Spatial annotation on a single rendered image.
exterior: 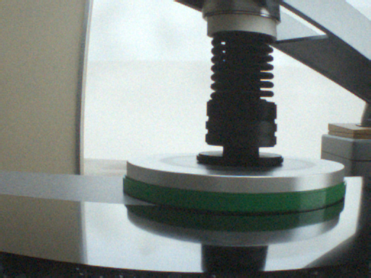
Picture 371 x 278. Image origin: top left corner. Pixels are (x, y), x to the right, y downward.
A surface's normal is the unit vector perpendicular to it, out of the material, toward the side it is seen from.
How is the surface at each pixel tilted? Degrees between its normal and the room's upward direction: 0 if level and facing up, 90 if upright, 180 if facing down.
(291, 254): 0
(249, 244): 0
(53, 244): 0
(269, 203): 90
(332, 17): 90
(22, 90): 90
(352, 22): 90
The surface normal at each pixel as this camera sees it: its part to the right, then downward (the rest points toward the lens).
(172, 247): 0.03, -1.00
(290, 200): 0.22, 0.06
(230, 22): -0.38, 0.04
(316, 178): 0.49, 0.06
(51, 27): -0.04, 0.05
